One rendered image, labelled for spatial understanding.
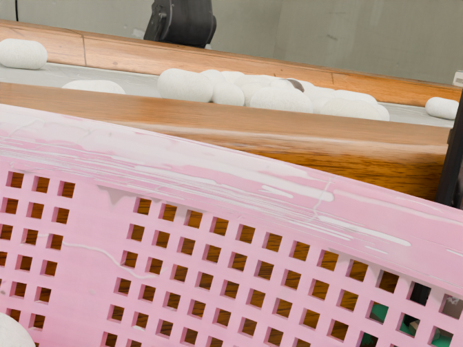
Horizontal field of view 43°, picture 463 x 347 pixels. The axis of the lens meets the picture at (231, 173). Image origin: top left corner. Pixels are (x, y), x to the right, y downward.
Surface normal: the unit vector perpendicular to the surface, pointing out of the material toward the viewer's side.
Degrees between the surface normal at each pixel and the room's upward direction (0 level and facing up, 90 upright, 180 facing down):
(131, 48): 45
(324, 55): 90
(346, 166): 89
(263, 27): 90
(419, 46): 90
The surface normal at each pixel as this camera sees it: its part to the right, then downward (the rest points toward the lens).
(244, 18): 0.48, 0.29
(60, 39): 0.40, -0.48
